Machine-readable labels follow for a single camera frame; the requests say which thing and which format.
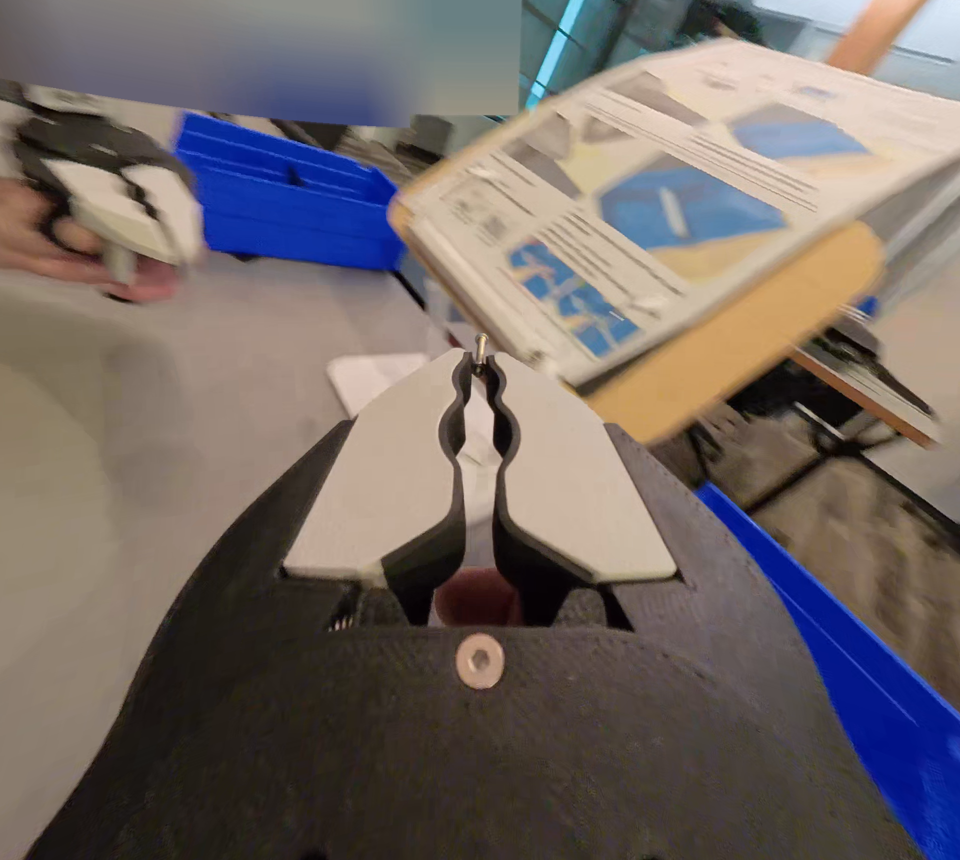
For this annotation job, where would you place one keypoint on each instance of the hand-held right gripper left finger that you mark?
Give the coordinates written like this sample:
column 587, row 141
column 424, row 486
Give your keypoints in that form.
column 382, row 485

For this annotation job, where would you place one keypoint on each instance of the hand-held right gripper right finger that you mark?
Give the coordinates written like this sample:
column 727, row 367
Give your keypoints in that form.
column 585, row 500

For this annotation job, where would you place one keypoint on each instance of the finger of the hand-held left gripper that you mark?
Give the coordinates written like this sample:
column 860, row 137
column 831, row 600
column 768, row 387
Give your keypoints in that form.
column 105, row 207
column 180, row 214

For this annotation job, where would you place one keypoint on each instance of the blue plastic bin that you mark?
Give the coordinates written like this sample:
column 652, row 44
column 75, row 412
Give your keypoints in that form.
column 300, row 229
column 862, row 687

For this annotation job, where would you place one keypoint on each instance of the small metal screw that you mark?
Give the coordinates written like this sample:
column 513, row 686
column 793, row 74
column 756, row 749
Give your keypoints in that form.
column 480, row 350

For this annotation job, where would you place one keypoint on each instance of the white desk mat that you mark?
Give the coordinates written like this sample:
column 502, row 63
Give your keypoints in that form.
column 367, row 380

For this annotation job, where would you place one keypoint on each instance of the person's left hand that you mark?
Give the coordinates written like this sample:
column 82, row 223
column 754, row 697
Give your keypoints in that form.
column 37, row 252

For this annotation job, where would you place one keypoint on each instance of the wooden tilted board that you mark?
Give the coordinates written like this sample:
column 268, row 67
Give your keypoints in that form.
column 735, row 350

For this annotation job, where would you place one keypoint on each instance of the printed instruction sheet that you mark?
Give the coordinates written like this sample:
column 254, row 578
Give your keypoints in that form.
column 675, row 184

